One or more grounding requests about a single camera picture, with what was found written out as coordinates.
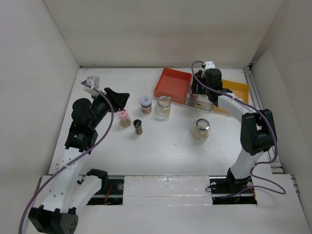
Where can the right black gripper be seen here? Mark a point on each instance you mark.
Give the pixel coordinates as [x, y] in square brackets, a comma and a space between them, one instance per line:
[198, 78]

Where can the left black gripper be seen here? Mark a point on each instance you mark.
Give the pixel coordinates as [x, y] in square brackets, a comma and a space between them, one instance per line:
[119, 99]

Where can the pink cap spice bottle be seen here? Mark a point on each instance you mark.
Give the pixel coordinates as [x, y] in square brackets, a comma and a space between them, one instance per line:
[124, 118]

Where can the white lid red label jar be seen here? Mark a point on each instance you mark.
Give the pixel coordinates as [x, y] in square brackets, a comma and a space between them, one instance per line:
[146, 104]

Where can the small dark label spice bottle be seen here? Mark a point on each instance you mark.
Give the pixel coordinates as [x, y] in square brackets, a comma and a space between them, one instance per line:
[138, 126]

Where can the square clear glass jar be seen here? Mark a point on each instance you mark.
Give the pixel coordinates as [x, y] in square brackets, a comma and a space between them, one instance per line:
[163, 107]

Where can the round clear glass jar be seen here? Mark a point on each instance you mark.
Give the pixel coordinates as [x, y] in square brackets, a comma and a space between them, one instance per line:
[201, 130]

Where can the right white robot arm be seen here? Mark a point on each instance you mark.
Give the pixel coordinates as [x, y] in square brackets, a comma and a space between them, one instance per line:
[257, 132]

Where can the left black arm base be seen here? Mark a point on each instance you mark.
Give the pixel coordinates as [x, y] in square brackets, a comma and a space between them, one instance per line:
[112, 195]

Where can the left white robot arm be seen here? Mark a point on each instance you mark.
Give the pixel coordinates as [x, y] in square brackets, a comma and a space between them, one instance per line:
[58, 213]

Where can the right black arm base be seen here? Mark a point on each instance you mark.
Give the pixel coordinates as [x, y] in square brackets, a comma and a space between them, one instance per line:
[222, 194]

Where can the clear plastic tray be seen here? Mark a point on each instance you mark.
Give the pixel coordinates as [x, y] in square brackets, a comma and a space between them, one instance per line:
[202, 102]

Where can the red plastic tray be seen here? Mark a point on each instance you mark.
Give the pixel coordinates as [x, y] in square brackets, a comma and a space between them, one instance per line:
[174, 84]

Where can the yellow plastic tray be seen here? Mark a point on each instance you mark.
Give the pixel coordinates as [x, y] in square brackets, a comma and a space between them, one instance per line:
[231, 98]

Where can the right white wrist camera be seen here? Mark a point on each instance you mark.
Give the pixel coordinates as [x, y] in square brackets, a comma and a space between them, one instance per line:
[208, 65]

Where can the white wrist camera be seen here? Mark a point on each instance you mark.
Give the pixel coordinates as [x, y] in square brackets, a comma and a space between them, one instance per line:
[208, 65]
[89, 84]

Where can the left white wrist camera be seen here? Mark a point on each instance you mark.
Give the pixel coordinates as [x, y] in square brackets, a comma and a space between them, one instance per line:
[89, 84]

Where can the metal side rail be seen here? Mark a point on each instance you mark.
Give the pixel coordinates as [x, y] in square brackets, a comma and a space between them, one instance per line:
[276, 166]

